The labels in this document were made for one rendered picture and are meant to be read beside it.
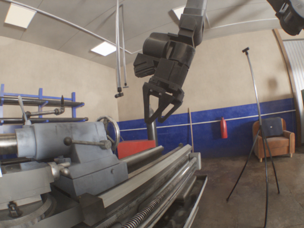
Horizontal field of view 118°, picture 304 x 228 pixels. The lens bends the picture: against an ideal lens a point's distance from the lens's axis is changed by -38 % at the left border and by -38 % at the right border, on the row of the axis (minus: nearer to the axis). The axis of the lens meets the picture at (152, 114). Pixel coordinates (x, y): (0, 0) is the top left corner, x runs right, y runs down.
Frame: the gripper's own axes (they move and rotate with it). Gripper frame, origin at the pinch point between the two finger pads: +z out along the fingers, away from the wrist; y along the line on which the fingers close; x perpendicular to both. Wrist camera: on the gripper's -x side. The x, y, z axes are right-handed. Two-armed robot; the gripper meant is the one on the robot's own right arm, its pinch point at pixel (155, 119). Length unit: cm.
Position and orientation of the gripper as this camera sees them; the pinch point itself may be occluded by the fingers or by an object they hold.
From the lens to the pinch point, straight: 35.9
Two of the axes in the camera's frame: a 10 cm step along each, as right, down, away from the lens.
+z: -3.8, 9.2, 1.0
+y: -3.3, -0.3, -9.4
